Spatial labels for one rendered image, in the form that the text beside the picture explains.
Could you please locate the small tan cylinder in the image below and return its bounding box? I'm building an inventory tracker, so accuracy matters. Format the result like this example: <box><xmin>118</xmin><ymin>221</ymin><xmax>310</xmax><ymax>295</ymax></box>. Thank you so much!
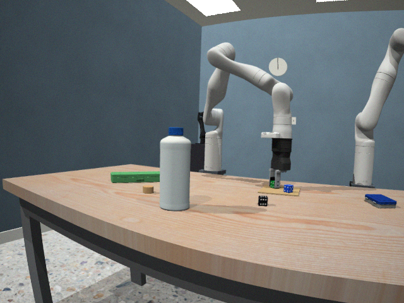
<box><xmin>143</xmin><ymin>185</ymin><xmax>153</xmax><ymax>194</ymax></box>

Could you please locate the tan square mat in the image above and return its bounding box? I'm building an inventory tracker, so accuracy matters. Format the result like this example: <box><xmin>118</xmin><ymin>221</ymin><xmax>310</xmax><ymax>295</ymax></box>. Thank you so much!
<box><xmin>258</xmin><ymin>185</ymin><xmax>300</xmax><ymax>196</ymax></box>

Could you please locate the white plastic bottle with blue cap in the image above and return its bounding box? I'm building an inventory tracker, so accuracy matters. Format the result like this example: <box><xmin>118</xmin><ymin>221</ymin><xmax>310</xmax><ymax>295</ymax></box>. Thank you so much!
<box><xmin>160</xmin><ymin>128</ymin><xmax>191</xmax><ymax>211</ymax></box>

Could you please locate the blue die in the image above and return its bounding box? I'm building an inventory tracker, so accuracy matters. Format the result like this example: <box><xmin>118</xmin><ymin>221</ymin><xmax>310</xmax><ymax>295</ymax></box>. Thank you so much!
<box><xmin>283</xmin><ymin>184</ymin><xmax>294</xmax><ymax>193</ymax></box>

